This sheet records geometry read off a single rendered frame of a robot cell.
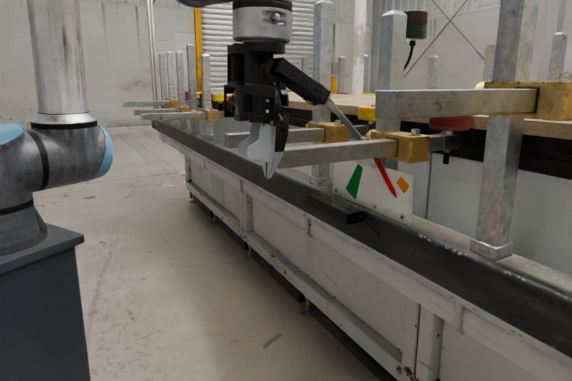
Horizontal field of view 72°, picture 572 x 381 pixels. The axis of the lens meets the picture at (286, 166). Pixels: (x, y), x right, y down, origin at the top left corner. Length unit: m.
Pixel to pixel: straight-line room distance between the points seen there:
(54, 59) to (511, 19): 0.94
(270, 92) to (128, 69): 7.85
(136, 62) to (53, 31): 7.36
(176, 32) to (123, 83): 1.48
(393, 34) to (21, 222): 0.90
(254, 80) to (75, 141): 0.60
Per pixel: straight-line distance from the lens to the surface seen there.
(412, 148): 0.77
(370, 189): 0.86
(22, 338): 1.13
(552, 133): 0.85
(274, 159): 0.62
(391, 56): 0.81
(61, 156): 1.09
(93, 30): 8.40
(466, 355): 1.17
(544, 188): 0.89
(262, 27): 0.59
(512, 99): 0.58
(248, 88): 0.58
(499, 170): 0.67
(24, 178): 1.07
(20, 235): 1.07
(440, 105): 0.47
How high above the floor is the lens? 0.97
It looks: 12 degrees down
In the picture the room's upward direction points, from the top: straight up
